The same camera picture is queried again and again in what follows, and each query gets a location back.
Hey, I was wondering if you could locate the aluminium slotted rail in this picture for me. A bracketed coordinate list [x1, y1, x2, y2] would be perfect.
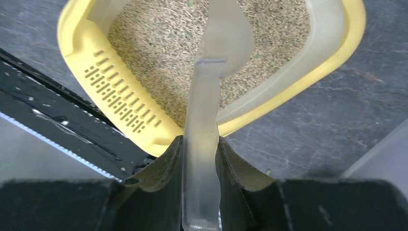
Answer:
[0, 113, 122, 182]

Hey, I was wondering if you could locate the yellow litter box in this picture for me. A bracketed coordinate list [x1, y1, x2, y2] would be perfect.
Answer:
[57, 0, 366, 157]

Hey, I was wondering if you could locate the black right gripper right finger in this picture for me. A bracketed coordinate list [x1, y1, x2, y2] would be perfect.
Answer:
[217, 138, 408, 231]

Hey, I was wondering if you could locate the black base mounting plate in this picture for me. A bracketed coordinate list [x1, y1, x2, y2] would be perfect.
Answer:
[0, 50, 154, 180]

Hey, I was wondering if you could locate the clear plastic litter scoop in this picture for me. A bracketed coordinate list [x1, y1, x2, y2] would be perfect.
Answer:
[181, 0, 254, 231]

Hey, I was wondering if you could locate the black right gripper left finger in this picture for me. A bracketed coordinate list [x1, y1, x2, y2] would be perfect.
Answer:
[0, 136, 183, 231]

